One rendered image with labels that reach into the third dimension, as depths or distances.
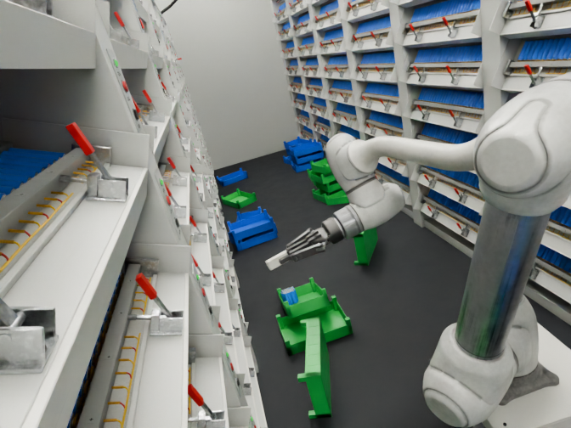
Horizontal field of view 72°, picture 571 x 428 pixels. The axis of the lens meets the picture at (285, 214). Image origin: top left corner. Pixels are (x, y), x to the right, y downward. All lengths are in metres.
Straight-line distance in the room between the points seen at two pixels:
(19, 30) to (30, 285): 0.19
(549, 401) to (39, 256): 1.19
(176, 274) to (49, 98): 0.32
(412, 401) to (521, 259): 0.90
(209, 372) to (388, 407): 0.92
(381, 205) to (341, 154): 0.19
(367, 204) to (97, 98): 0.76
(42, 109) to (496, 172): 0.64
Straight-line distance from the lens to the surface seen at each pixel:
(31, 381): 0.24
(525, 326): 1.16
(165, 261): 0.68
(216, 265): 1.48
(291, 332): 1.92
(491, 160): 0.64
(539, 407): 1.28
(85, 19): 0.63
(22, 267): 0.33
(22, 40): 0.38
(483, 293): 0.85
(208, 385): 0.74
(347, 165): 1.13
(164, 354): 0.52
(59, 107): 0.64
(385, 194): 1.16
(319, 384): 1.45
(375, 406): 1.58
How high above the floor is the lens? 1.22
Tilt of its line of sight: 23 degrees down
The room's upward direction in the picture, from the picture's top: 14 degrees counter-clockwise
